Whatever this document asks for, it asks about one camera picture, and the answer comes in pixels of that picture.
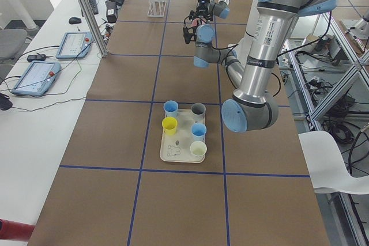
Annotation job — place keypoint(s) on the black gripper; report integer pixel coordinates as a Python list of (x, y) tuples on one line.
[(198, 15), (191, 31)]

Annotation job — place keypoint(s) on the pink plastic cup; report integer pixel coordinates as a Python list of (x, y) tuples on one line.
[(196, 22)]

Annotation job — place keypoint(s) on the light blue plastic cup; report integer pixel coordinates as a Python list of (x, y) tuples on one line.
[(171, 108)]

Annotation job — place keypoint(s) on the yellow plastic cup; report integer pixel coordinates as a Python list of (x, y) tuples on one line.
[(169, 125)]

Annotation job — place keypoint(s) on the grey plastic cup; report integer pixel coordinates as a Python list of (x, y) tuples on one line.
[(198, 111)]

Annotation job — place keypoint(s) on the cream plastic cup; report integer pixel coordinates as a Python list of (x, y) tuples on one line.
[(198, 150)]

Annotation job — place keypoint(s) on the black desktop box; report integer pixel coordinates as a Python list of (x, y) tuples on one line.
[(111, 12)]

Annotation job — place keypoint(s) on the black keyboard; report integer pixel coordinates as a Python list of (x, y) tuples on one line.
[(94, 6)]

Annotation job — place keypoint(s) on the cream serving tray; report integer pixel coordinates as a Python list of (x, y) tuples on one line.
[(176, 148)]

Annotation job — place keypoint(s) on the far teach pendant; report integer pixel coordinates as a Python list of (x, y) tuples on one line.
[(74, 45)]

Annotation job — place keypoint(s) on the teach pendant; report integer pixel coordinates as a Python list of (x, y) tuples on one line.
[(74, 45), (37, 78)]

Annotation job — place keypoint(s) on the black computer mouse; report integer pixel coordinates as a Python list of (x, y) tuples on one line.
[(74, 20)]

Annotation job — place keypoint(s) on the black power adapter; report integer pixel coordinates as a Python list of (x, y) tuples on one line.
[(36, 57)]

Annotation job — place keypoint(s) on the near teach pendant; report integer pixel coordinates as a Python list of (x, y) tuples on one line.
[(37, 78)]

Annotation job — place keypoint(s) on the grey office chair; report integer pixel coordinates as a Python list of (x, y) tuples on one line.
[(12, 40)]

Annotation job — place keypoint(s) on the white plastic chair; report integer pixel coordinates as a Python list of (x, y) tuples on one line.
[(326, 166)]

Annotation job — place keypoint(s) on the red water bottle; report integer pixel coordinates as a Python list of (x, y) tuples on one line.
[(16, 231)]

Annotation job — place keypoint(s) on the white wire cup rack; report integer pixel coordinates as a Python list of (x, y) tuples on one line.
[(156, 8)]

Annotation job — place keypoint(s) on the aluminium frame post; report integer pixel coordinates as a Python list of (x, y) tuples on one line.
[(93, 27)]

